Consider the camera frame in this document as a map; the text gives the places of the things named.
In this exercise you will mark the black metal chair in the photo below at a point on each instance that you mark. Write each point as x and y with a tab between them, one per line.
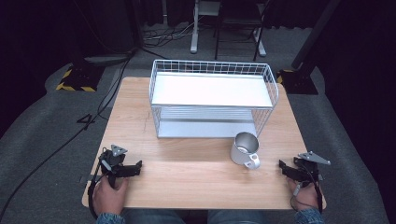
239	21

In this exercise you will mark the person's right leg in jeans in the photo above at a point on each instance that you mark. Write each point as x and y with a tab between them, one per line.
249	217

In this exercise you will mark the person's left hand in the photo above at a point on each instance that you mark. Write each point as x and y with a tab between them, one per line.
109	196

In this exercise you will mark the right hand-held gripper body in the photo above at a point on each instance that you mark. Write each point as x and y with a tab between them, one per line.
308	168

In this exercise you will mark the person's leg in jeans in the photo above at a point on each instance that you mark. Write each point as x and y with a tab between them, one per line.
155	217
249	217

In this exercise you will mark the person's right hand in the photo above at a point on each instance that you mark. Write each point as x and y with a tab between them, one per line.
306	197

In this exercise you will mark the striped black stand base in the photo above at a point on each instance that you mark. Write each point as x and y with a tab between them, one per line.
297	82
80	79

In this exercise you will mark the silver metal cup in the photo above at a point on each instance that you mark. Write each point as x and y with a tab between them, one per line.
246	151

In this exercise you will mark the person's left leg in jeans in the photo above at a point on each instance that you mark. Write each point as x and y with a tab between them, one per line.
155	217

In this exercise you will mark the black slanted stand post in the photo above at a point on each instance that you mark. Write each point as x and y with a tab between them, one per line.
314	34

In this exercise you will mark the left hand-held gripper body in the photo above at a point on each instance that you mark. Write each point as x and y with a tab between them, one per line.
112	158

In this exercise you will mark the white metal stand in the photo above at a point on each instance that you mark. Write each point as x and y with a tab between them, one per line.
195	34

